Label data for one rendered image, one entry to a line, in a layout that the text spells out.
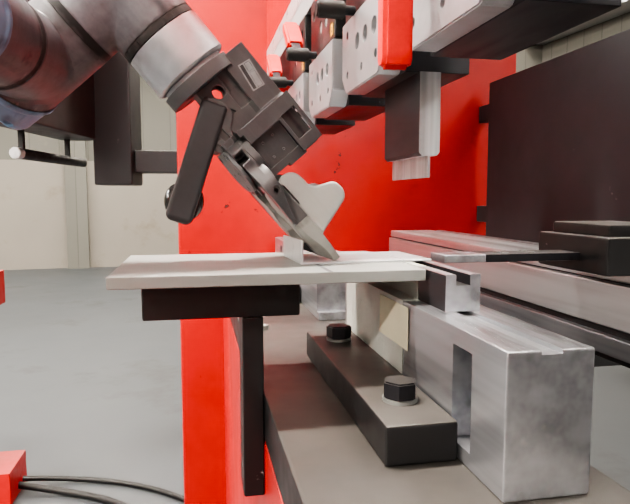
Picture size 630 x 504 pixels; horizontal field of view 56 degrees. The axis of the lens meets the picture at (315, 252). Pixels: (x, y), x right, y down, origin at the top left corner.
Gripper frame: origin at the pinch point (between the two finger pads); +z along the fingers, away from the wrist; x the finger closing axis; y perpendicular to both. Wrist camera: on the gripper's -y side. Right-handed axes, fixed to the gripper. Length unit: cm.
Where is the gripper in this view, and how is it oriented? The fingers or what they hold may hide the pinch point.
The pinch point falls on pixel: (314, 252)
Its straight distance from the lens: 59.2
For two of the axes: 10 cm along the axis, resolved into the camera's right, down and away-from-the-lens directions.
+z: 6.3, 7.4, 2.4
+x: -2.5, -0.9, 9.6
